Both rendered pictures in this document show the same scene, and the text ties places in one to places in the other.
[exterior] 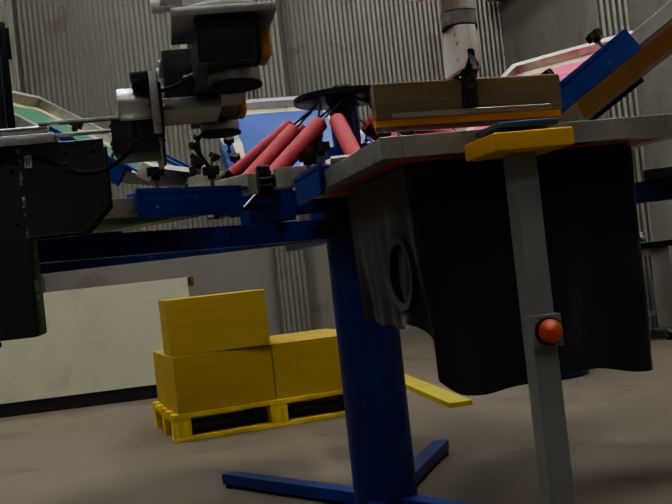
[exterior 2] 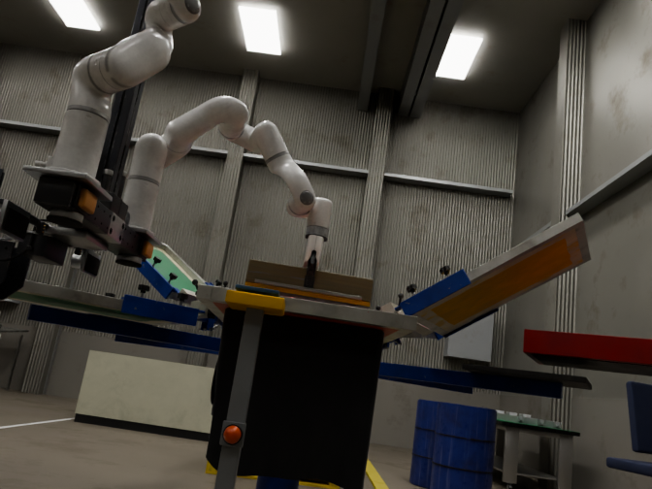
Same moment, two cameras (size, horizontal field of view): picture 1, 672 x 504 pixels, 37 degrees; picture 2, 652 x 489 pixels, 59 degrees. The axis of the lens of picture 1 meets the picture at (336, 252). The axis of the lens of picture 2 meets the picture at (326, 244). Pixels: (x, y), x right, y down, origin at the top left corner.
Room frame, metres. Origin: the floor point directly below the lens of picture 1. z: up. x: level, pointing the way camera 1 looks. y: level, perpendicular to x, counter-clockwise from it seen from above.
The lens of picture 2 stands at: (0.25, -0.69, 0.77)
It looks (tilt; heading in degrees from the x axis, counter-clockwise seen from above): 14 degrees up; 11
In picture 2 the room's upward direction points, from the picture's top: 8 degrees clockwise
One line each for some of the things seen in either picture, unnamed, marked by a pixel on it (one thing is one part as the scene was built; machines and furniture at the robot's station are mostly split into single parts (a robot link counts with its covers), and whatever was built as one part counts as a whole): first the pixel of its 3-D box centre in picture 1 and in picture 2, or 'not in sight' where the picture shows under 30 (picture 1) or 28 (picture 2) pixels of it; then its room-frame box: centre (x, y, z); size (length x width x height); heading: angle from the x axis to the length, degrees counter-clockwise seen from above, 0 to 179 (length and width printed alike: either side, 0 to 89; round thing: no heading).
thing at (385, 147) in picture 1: (465, 163); (304, 322); (2.12, -0.30, 0.97); 0.79 x 0.58 x 0.04; 12
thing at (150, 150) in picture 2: not in sight; (148, 160); (1.81, 0.20, 1.37); 0.13 x 0.10 x 0.16; 28
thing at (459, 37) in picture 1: (461, 49); (313, 250); (2.06, -0.31, 1.20); 0.10 x 0.08 x 0.11; 12
